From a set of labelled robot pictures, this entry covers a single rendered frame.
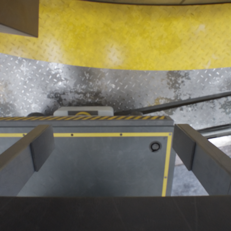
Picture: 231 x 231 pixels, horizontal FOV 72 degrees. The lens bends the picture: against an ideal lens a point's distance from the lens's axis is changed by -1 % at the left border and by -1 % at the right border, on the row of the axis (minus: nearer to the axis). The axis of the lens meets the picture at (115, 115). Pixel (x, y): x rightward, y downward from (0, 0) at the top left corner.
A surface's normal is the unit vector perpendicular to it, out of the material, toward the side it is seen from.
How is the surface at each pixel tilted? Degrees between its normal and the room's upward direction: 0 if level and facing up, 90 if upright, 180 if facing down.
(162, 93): 0
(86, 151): 0
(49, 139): 90
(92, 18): 0
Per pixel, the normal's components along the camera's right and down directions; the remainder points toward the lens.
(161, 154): 0.00, 0.29
